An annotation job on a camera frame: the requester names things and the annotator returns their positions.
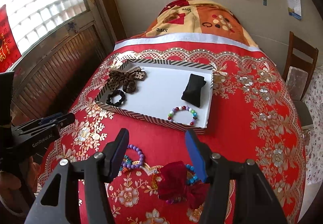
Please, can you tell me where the floral bed sheet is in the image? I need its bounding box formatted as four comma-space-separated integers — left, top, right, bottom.
302, 66, 323, 185

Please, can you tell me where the left hand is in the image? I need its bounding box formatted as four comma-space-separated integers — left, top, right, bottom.
1, 157, 41, 213

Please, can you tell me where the white striped-edge tray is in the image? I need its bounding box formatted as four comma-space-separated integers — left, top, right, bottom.
95, 59, 214, 134

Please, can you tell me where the red satin bow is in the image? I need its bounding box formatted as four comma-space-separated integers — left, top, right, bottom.
157, 161, 209, 209

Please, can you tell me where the red paper banner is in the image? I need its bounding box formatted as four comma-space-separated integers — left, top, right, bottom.
0, 5, 21, 73

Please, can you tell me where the leopard print bow scrunchie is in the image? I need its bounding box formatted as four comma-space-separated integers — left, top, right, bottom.
107, 66, 146, 94

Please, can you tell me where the multicolour bead bracelet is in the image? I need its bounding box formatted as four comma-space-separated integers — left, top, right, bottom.
167, 105, 199, 127

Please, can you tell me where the purple bead bracelet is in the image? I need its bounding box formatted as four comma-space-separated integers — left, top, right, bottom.
120, 143, 145, 170

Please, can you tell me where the black fabric bow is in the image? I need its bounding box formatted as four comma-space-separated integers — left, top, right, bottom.
181, 73, 206, 107

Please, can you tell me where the wooden chair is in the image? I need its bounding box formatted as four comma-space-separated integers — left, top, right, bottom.
282, 31, 319, 101

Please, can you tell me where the blue bead bracelet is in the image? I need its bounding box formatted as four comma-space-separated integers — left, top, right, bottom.
185, 163, 200, 186

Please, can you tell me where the black scrunchie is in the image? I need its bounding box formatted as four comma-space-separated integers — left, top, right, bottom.
106, 90, 126, 107

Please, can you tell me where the orange patterned blanket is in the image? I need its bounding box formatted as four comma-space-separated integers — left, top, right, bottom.
135, 0, 258, 48

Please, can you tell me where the red gold floral tablecloth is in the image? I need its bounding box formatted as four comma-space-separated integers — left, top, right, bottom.
39, 42, 305, 223

